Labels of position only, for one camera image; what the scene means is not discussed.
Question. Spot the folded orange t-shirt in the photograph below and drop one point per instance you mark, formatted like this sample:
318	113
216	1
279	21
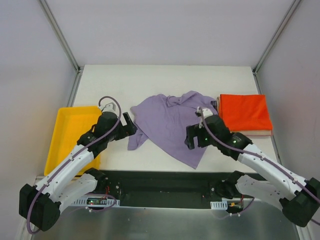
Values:
247	112

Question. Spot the right aluminium frame post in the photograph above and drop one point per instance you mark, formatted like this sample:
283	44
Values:
295	4

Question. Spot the right white cable duct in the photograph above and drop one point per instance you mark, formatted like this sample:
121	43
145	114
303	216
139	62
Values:
219	205

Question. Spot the white cable duct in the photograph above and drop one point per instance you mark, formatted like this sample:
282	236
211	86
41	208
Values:
219	205
98	202

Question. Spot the aluminium frame post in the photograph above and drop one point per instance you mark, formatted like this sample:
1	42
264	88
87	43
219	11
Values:
295	4
59	34

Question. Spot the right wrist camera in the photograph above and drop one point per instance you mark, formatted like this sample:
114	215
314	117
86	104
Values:
204	112

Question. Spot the left white cable duct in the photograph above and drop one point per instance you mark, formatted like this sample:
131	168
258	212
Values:
98	202

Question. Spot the purple t-shirt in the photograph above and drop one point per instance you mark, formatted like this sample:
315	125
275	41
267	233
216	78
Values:
163	120

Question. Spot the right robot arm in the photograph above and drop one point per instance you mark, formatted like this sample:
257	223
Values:
296	197

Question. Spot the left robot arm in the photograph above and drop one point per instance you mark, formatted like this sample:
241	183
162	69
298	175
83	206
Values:
42	204

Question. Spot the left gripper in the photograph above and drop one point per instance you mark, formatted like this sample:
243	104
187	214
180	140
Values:
125	126

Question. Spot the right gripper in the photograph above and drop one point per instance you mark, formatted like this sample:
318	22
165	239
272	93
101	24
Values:
196	136

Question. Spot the yellow plastic tray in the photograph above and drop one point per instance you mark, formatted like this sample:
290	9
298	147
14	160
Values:
70	124

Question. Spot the folded beige t-shirt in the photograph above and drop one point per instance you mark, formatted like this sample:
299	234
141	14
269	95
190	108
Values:
260	133

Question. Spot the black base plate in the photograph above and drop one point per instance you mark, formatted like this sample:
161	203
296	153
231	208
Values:
158	189

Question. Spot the left aluminium frame post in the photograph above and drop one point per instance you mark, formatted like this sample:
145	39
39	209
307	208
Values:
59	34

